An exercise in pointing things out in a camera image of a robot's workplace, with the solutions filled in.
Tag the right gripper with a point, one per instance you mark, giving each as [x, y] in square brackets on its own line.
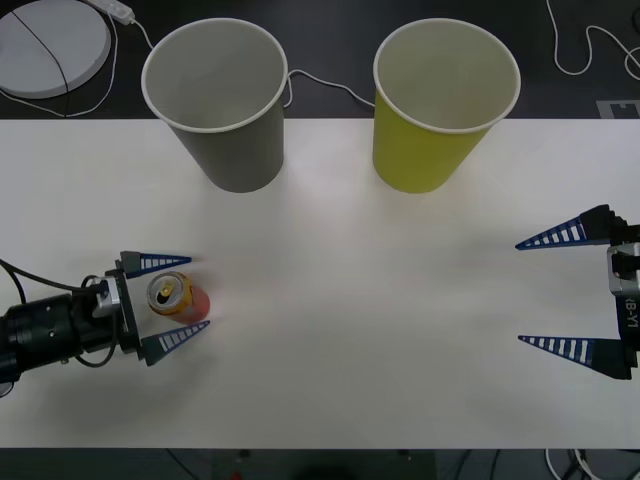
[631, 320]

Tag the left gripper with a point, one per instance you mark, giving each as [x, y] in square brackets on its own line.
[131, 320]

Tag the red and gold drink can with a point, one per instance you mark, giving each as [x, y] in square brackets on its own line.
[189, 306]

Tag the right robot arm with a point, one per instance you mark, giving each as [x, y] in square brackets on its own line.
[625, 280]

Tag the grey plastic waste bin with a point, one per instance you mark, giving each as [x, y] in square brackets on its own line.
[240, 160]

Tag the grey floor marker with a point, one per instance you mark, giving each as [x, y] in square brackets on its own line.
[605, 109]

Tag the yellow-green plastic waste bin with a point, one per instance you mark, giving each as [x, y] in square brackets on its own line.
[420, 160]

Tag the white round floor disc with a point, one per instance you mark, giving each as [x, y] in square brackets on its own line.
[30, 60]

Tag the white power strip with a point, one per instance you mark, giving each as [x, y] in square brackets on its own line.
[117, 9]

